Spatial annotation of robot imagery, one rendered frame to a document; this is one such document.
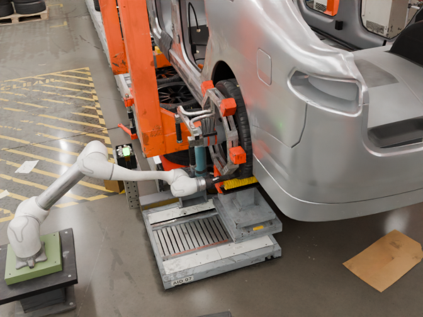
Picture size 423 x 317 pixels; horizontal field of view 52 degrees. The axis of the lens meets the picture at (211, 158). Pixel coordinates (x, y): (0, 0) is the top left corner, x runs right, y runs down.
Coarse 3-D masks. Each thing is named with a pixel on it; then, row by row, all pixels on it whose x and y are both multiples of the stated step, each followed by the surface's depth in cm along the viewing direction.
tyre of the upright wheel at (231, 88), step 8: (224, 80) 278; (232, 80) 274; (224, 88) 271; (232, 88) 264; (232, 96) 260; (240, 96) 259; (240, 104) 256; (240, 112) 255; (240, 120) 255; (248, 120) 255; (240, 128) 257; (248, 128) 255; (240, 136) 260; (248, 136) 255; (248, 144) 256; (248, 152) 258; (248, 160) 262; (240, 168) 274; (248, 168) 267; (240, 176) 278; (248, 176) 278
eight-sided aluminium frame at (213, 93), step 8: (216, 88) 279; (208, 96) 281; (216, 96) 268; (208, 104) 297; (216, 104) 266; (224, 120) 258; (232, 120) 259; (224, 128) 260; (232, 128) 259; (232, 136) 257; (216, 152) 308; (216, 160) 299; (224, 160) 298; (224, 168) 280; (232, 168) 269
